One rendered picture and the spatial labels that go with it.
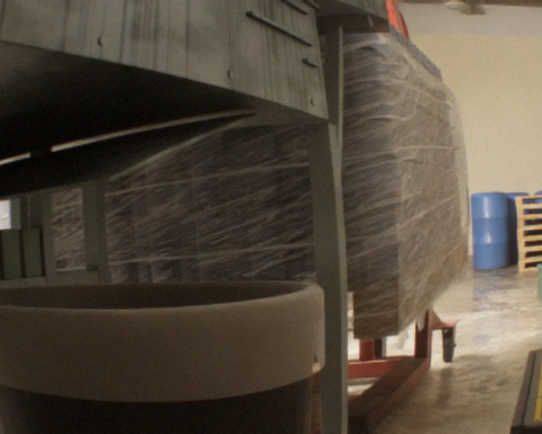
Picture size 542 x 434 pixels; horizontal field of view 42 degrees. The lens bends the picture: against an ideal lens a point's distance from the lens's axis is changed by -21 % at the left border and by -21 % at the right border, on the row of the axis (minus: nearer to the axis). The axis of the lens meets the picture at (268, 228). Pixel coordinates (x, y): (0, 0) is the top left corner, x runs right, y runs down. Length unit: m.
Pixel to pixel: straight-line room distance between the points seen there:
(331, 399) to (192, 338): 0.80
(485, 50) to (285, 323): 10.30
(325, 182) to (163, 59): 0.61
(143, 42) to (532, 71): 10.16
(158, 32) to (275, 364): 0.36
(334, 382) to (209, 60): 0.66
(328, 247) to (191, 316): 0.76
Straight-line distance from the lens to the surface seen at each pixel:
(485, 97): 10.78
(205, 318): 0.63
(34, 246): 1.30
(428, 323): 3.22
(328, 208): 1.37
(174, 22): 0.86
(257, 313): 0.66
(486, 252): 9.42
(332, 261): 1.37
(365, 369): 3.30
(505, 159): 10.67
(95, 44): 0.71
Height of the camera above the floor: 0.64
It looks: level
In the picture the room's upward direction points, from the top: 4 degrees counter-clockwise
